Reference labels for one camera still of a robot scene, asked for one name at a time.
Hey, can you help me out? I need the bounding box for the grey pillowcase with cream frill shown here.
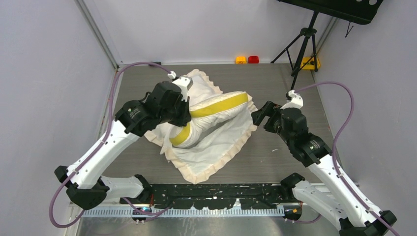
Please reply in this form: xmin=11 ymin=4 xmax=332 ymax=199
xmin=145 ymin=69 xmax=257 ymax=184

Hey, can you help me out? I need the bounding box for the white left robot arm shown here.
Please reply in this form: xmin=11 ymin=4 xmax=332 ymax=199
xmin=55 ymin=76 xmax=193 ymax=210

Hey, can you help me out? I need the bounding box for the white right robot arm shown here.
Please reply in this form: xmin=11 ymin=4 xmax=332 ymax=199
xmin=251 ymin=101 xmax=397 ymax=236

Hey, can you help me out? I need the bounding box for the red block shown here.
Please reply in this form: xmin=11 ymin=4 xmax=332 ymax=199
xmin=247 ymin=56 xmax=260 ymax=64

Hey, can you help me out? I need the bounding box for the orange block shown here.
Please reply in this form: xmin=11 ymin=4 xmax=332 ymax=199
xmin=235 ymin=56 xmax=247 ymax=64

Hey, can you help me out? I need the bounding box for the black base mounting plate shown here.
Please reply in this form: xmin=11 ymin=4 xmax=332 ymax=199
xmin=128 ymin=183 xmax=299 ymax=210

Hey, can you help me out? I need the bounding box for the black music stand tripod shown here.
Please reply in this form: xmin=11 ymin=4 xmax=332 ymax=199
xmin=271 ymin=0 xmax=383 ymax=89

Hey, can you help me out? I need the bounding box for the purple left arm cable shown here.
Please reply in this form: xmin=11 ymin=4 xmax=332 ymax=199
xmin=49 ymin=61 xmax=173 ymax=229

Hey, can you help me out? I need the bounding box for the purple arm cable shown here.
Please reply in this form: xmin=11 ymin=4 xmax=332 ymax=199
xmin=49 ymin=61 xmax=173 ymax=229
xmin=286 ymin=81 xmax=401 ymax=236

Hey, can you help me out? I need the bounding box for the yellow corner bracket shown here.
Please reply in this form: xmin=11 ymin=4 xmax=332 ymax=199
xmin=300 ymin=57 xmax=321 ymax=72

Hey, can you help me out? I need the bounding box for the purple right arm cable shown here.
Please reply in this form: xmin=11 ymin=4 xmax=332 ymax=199
xmin=286 ymin=81 xmax=401 ymax=236

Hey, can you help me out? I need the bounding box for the aluminium frame rail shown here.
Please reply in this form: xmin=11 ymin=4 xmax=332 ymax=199
xmin=68 ymin=185 xmax=372 ymax=236

